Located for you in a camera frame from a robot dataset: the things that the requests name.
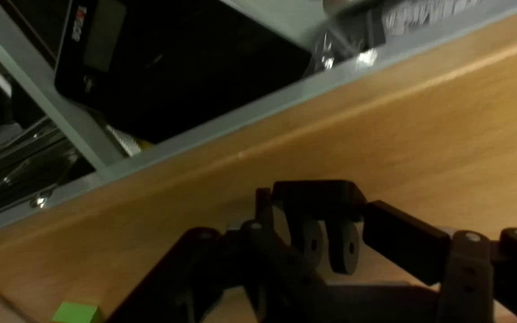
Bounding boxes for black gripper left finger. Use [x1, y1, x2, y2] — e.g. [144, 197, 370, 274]
[104, 187, 332, 323]

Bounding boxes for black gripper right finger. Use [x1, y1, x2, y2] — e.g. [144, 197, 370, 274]
[363, 199, 517, 323]

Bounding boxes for grey metal tool drawer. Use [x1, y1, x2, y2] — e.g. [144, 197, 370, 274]
[0, 0, 392, 199]

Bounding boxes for colourful lego block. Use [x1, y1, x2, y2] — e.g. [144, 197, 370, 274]
[50, 301, 103, 323]

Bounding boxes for black flat case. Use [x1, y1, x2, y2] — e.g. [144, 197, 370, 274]
[52, 0, 314, 145]

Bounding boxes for assorted silver hand tools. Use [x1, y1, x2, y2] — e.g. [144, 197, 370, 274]
[309, 0, 392, 70]

